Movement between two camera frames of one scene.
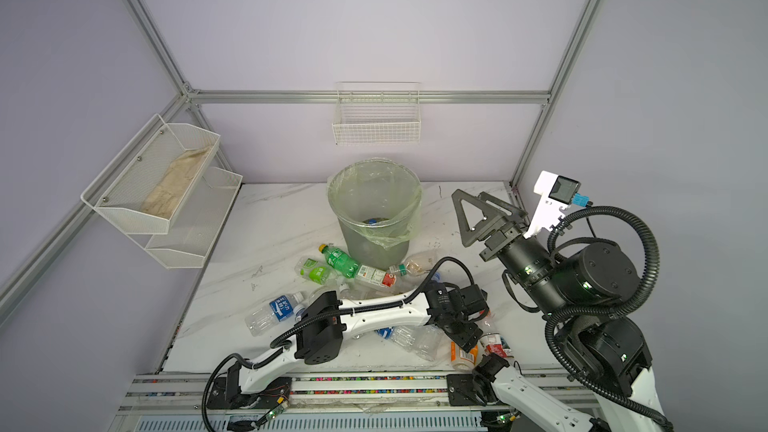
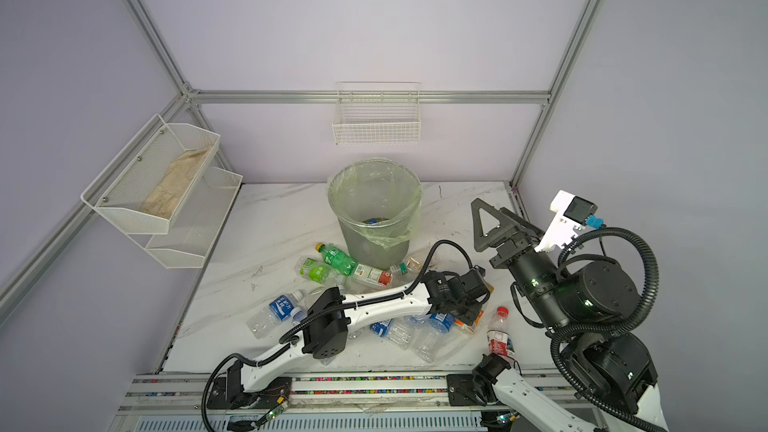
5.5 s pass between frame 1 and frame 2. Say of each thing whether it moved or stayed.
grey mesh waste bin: stayed
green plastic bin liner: stayed
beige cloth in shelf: stayed
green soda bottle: stayed
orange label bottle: moved
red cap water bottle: moved
